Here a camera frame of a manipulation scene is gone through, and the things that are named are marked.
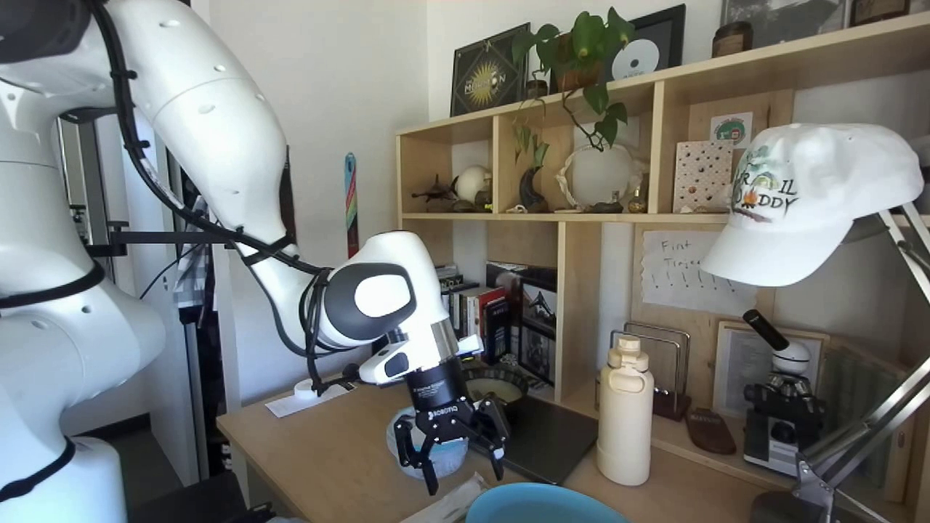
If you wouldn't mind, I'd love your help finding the white round shelf ornament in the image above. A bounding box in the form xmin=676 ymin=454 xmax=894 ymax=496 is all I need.
xmin=449 ymin=162 xmax=497 ymax=209

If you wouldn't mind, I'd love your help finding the blue plate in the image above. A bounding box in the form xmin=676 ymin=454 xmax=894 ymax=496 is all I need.
xmin=461 ymin=479 xmax=627 ymax=523

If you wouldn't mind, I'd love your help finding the clear container with blue rim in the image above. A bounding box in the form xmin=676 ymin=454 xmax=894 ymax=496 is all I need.
xmin=387 ymin=405 xmax=477 ymax=483

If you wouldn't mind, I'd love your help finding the white paper sheet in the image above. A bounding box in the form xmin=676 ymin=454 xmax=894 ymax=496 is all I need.
xmin=261 ymin=381 xmax=352 ymax=422

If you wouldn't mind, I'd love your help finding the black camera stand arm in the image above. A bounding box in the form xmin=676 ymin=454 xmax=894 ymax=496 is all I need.
xmin=83 ymin=217 xmax=245 ymax=261

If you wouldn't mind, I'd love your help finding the card with teal design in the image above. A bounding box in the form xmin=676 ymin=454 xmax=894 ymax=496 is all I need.
xmin=708 ymin=108 xmax=759 ymax=148

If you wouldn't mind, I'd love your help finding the cream water bottle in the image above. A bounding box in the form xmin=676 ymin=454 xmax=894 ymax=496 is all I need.
xmin=593 ymin=332 xmax=657 ymax=488

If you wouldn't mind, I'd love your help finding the red black book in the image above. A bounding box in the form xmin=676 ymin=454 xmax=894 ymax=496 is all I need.
xmin=474 ymin=284 xmax=515 ymax=367

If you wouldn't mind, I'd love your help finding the grey placemat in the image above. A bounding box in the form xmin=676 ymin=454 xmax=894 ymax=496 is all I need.
xmin=502 ymin=393 xmax=602 ymax=490

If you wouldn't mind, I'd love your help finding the brown leather pouch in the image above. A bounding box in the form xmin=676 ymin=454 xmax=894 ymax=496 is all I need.
xmin=682 ymin=406 xmax=740 ymax=456

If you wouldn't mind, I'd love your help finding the wooden shelf unit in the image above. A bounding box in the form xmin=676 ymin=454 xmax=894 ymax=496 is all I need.
xmin=393 ymin=10 xmax=930 ymax=523

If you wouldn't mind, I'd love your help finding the small dark picture frame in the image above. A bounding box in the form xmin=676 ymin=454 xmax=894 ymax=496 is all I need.
xmin=848 ymin=0 xmax=913 ymax=30

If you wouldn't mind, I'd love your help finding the black framed dark picture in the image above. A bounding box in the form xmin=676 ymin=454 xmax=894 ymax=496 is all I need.
xmin=448 ymin=20 xmax=535 ymax=120

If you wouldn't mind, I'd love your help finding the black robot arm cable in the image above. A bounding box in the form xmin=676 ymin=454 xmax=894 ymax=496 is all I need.
xmin=91 ymin=0 xmax=338 ymax=396

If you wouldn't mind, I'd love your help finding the black photo book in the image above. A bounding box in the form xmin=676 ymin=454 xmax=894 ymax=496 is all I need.
xmin=516 ymin=268 xmax=561 ymax=386

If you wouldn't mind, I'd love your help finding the white spined book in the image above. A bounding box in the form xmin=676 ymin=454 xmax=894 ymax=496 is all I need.
xmin=438 ymin=274 xmax=483 ymax=342

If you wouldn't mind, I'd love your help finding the white printed baseball cap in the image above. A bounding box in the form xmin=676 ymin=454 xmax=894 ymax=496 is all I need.
xmin=699 ymin=120 xmax=926 ymax=291

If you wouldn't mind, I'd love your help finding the black white microscope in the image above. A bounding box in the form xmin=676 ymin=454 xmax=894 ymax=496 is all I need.
xmin=739 ymin=306 xmax=827 ymax=479

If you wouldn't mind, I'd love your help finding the metal wire frame stand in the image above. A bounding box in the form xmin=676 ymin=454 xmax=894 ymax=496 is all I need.
xmin=606 ymin=319 xmax=694 ymax=422

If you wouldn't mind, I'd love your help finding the white dotted card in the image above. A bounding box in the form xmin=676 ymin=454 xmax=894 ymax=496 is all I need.
xmin=670 ymin=137 xmax=740 ymax=217

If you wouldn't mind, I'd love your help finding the grey art print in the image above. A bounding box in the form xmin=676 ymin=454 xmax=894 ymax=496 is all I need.
xmin=721 ymin=0 xmax=855 ymax=52

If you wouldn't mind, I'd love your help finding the silver desk lamp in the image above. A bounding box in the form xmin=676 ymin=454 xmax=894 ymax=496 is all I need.
xmin=750 ymin=201 xmax=930 ymax=523

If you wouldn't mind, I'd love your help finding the green potted trailing plant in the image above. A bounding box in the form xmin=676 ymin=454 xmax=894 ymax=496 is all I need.
xmin=509 ymin=5 xmax=640 ymax=153

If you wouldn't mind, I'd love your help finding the small plant in dark vase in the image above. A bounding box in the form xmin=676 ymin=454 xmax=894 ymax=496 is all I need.
xmin=512 ymin=124 xmax=558 ymax=214

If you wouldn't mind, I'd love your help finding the black framed white disc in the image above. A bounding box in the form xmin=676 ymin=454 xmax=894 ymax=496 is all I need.
xmin=606 ymin=0 xmax=688 ymax=85

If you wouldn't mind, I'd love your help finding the white sketch paper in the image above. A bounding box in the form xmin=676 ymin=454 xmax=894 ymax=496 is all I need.
xmin=637 ymin=229 xmax=768 ymax=315

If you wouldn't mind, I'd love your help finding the small dark arched frame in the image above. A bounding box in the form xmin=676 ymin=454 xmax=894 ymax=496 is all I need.
xmin=708 ymin=20 xmax=759 ymax=59

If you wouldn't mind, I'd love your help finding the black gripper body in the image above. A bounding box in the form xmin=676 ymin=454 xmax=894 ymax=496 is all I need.
xmin=402 ymin=358 xmax=490 ymax=445

